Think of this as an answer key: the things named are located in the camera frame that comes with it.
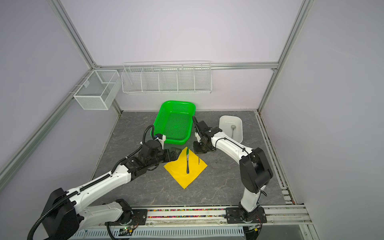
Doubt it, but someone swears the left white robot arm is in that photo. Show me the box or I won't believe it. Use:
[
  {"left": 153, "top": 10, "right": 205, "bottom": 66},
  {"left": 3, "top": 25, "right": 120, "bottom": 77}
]
[{"left": 27, "top": 145, "right": 182, "bottom": 240}]

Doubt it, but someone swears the white mesh wall box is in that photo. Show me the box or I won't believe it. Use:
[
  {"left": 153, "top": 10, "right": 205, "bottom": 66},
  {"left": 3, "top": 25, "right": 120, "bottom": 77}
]
[{"left": 74, "top": 70, "right": 122, "bottom": 111}]

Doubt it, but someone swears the white wire wall rack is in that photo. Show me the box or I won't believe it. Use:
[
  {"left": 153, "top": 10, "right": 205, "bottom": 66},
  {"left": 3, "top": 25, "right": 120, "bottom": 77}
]
[{"left": 122, "top": 61, "right": 213, "bottom": 94}]

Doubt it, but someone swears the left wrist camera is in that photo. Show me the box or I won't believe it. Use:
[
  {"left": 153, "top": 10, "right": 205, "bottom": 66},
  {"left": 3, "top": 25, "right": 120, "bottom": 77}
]
[{"left": 141, "top": 134, "right": 167, "bottom": 155}]

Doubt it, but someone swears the yellow paper napkin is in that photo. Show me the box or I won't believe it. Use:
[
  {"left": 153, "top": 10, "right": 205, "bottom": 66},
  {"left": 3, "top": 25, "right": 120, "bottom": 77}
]
[{"left": 164, "top": 147, "right": 208, "bottom": 189}]

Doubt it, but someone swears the silver spoon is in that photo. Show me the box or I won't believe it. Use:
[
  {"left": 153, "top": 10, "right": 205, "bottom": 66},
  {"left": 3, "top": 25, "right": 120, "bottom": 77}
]
[{"left": 231, "top": 125, "right": 236, "bottom": 139}]

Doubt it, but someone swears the green plastic basket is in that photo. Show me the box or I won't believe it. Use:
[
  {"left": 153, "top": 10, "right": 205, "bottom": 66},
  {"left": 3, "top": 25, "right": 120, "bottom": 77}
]
[{"left": 154, "top": 101, "right": 196, "bottom": 145}]

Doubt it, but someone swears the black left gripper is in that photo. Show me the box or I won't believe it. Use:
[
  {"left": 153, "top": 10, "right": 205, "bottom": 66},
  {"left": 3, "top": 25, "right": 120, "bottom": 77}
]
[{"left": 147, "top": 146, "right": 182, "bottom": 169}]

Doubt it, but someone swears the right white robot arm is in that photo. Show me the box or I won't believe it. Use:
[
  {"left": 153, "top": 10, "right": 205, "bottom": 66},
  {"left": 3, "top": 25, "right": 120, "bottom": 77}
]
[{"left": 192, "top": 116, "right": 274, "bottom": 225}]

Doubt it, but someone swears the silver knife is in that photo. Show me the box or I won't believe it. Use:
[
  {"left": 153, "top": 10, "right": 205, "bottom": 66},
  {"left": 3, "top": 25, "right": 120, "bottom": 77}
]
[{"left": 186, "top": 147, "right": 190, "bottom": 174}]

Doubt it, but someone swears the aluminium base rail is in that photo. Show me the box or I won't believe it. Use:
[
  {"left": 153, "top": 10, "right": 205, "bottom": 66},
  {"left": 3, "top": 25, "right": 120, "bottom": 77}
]
[{"left": 53, "top": 205, "right": 320, "bottom": 240}]

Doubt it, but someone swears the white plastic tray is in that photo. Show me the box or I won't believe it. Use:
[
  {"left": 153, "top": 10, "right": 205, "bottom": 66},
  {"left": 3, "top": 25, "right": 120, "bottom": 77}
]
[{"left": 219, "top": 116, "right": 243, "bottom": 143}]

